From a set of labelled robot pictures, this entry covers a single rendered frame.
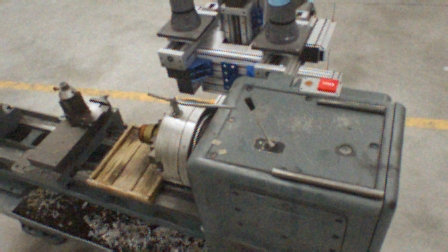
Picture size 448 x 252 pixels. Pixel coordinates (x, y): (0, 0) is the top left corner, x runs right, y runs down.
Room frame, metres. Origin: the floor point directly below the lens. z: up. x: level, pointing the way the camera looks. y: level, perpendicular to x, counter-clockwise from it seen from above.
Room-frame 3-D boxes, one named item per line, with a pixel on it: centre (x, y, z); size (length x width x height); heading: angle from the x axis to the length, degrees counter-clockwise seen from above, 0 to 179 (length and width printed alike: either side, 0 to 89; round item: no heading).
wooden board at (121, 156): (1.10, 0.38, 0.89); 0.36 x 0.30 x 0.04; 152
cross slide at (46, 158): (1.28, 0.68, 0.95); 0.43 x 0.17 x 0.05; 152
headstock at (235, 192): (0.80, -0.23, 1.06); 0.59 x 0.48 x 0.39; 62
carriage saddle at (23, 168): (1.29, 0.73, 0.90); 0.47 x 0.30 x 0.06; 152
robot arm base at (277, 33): (1.47, -0.33, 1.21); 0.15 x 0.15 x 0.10
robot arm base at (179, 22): (1.71, 0.11, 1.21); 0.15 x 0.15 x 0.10
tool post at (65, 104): (1.33, 0.65, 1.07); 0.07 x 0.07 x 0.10; 62
